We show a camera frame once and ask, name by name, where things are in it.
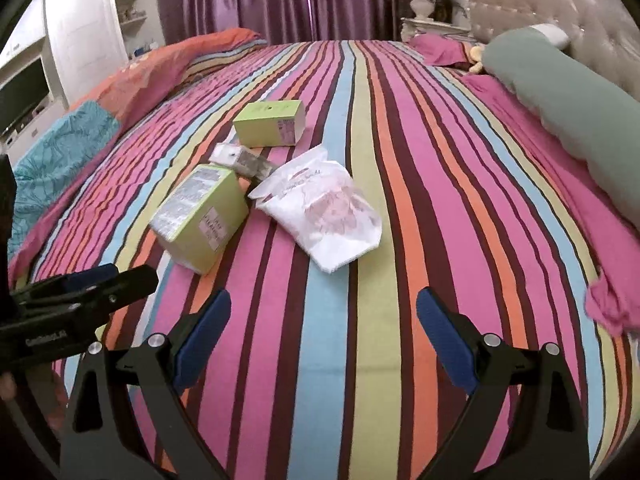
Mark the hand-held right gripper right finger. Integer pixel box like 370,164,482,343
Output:
415,286,591,480

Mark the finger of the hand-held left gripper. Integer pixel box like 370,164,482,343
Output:
14,266,160,326
12,263,121,302

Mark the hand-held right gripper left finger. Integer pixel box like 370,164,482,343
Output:
60,287,233,480

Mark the green box with grey label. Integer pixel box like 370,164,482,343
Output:
149,163,250,276

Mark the white plastic packet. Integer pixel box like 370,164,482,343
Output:
208,143,278,181

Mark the white bag with pink print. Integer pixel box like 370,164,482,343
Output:
247,145,383,275

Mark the plain green box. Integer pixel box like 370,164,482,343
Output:
233,100,306,147

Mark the striped multicolour bed sheet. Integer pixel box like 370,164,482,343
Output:
7,37,640,480

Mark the orange and teal folded quilt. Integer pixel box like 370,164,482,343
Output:
7,27,268,281

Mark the large pink pillow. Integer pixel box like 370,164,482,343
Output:
460,72,640,336

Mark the black television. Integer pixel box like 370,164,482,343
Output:
0,57,51,133

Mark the white television cabinet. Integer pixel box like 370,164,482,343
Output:
0,0,71,166

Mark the white wardrobe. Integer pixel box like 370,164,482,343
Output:
42,0,166,106

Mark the green dog-shaped pillow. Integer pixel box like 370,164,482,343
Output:
482,24,640,221

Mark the yellow plush toy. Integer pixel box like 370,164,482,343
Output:
467,45,488,75

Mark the small pink pillow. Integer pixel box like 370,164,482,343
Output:
410,34,481,68

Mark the white carved nightstand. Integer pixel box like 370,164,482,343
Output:
400,16,476,43

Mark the beige tufted headboard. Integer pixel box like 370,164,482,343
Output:
467,0,640,106

